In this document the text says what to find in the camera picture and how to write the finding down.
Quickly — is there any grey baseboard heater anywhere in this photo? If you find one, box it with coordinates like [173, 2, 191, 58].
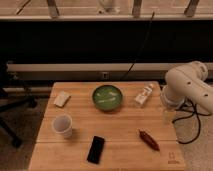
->
[8, 63, 179, 81]

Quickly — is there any black smartphone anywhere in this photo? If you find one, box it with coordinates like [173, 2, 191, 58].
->
[87, 136, 105, 164]

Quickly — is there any black hanging cable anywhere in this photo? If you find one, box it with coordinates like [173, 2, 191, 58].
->
[119, 11, 156, 82]

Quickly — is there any green bowl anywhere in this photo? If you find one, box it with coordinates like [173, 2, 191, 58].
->
[92, 85, 123, 111]

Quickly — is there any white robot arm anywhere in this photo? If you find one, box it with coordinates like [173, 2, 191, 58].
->
[160, 61, 213, 114]

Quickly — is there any white sponge block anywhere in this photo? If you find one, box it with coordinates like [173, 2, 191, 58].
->
[54, 91, 71, 107]

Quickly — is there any black floor cable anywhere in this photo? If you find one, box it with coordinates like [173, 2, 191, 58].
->
[171, 99, 213, 145]

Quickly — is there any black office chair base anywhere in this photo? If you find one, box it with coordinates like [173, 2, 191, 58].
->
[0, 61, 38, 149]

